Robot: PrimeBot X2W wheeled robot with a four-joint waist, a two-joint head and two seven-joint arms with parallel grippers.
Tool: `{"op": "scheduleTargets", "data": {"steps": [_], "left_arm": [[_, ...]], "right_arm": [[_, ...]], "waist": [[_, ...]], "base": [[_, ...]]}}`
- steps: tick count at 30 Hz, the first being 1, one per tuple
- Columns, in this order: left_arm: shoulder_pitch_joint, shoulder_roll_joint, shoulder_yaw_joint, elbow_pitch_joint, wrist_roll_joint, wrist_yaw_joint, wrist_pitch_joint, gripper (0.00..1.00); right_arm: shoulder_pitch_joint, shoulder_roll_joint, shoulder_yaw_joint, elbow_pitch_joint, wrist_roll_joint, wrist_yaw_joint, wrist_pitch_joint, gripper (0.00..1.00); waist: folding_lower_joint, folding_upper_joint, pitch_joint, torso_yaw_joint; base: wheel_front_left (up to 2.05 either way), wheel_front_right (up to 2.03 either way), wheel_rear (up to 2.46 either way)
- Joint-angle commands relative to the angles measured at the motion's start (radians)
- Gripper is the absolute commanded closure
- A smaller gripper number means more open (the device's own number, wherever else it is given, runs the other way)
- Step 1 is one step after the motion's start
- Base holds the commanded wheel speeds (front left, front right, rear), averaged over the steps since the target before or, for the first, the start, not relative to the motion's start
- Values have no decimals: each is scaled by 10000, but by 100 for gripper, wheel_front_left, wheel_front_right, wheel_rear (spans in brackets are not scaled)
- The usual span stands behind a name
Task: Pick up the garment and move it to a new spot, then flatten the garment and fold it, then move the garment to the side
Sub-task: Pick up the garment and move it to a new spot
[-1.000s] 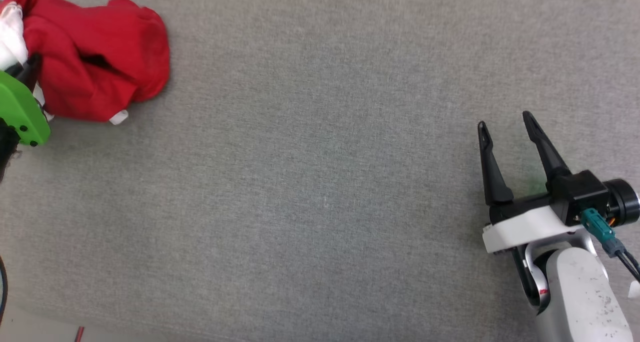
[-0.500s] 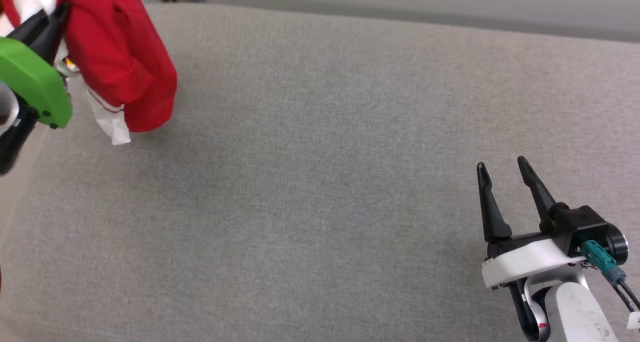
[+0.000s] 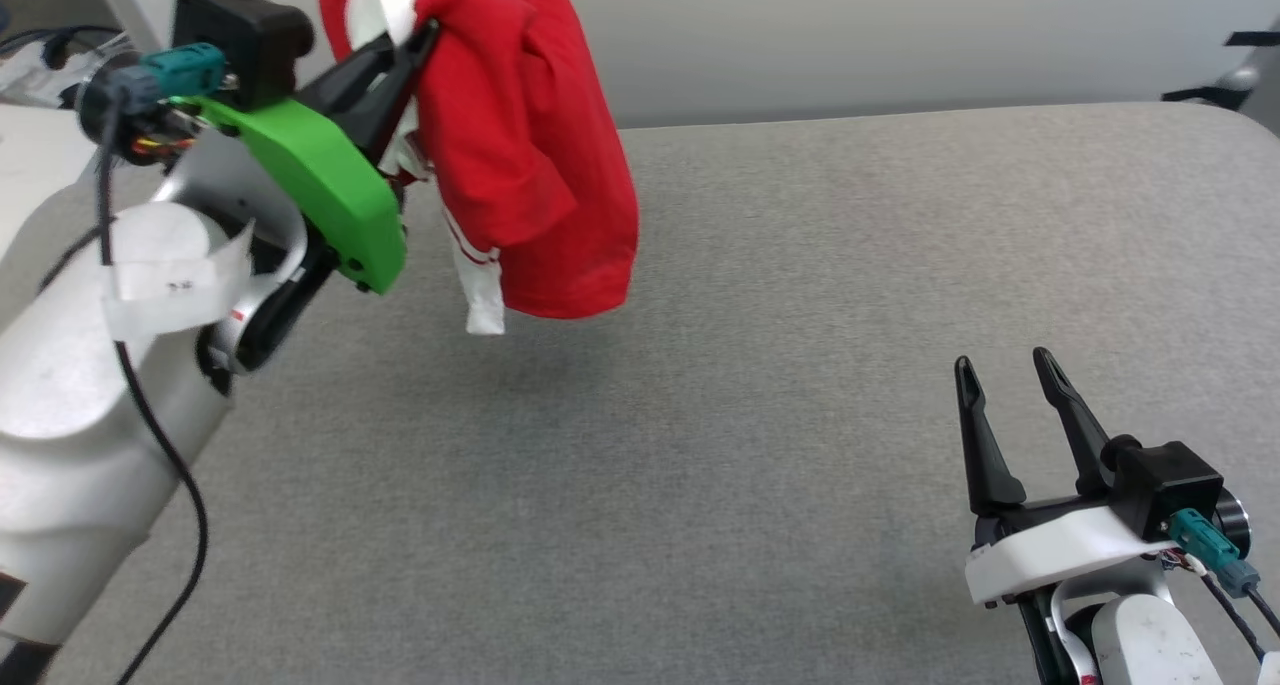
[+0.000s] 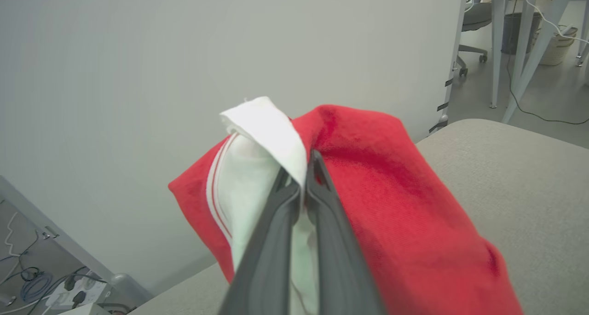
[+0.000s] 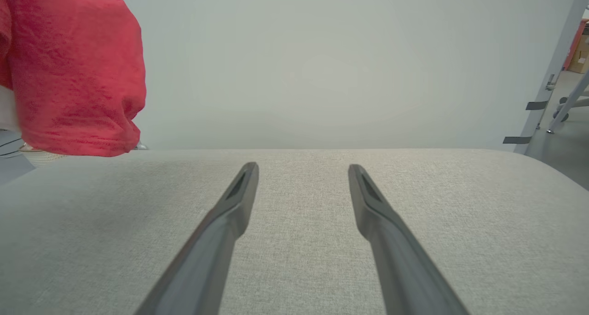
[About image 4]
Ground dark waste bin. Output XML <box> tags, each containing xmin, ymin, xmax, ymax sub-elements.
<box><xmin>502</xmin><ymin>12</ymin><xmax>543</xmax><ymax>56</ymax></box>

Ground grey table frame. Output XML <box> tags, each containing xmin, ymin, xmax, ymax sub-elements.
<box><xmin>489</xmin><ymin>0</ymin><xmax>577</xmax><ymax>125</ymax></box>

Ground beige woven basket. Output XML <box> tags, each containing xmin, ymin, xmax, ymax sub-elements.
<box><xmin>536</xmin><ymin>25</ymin><xmax>578</xmax><ymax>66</ymax></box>

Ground white power strip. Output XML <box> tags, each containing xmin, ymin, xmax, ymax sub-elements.
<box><xmin>46</xmin><ymin>275</ymin><xmax>109</xmax><ymax>309</ymax></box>

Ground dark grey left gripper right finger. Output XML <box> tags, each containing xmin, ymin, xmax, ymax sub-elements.
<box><xmin>305</xmin><ymin>149</ymin><xmax>386</xmax><ymax>315</ymax></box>

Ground grey office chair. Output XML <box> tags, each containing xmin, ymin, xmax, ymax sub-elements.
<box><xmin>456</xmin><ymin>0</ymin><xmax>493</xmax><ymax>77</ymax></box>

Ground black floor cable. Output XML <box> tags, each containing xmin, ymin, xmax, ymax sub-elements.
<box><xmin>506</xmin><ymin>0</ymin><xmax>589</xmax><ymax>125</ymax></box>

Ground white partition panel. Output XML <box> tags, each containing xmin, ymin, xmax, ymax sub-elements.
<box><xmin>0</xmin><ymin>0</ymin><xmax>469</xmax><ymax>297</ymax></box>

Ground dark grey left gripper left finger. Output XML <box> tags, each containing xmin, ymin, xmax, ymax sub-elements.
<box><xmin>219</xmin><ymin>167</ymin><xmax>303</xmax><ymax>315</ymax></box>

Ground grey table leg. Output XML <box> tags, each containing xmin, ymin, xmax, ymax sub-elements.
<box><xmin>575</xmin><ymin>0</ymin><xmax>589</xmax><ymax>68</ymax></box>

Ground red basketball jersey white sleeves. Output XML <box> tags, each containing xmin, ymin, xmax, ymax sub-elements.
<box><xmin>168</xmin><ymin>97</ymin><xmax>524</xmax><ymax>315</ymax></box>

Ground white hanging cable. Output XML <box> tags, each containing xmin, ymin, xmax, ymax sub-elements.
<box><xmin>520</xmin><ymin>0</ymin><xmax>589</xmax><ymax>45</ymax></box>

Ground blue coiled cable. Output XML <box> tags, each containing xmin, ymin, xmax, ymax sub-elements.
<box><xmin>21</xmin><ymin>273</ymin><xmax>54</xmax><ymax>304</ymax></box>

